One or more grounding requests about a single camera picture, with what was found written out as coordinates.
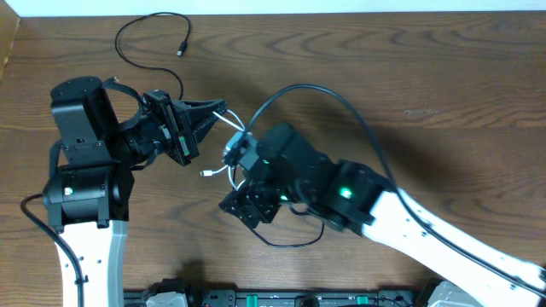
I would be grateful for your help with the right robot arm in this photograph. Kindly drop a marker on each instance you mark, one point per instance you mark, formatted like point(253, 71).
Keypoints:
point(282, 167)

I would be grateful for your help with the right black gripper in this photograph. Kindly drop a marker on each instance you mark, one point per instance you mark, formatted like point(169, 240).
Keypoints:
point(246, 200)

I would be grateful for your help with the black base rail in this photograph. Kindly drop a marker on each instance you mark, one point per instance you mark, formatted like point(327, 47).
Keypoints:
point(176, 292)

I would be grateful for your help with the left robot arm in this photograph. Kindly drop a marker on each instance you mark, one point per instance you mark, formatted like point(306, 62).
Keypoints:
point(109, 131)

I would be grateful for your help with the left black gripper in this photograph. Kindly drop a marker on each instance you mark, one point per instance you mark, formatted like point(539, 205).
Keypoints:
point(186, 133)

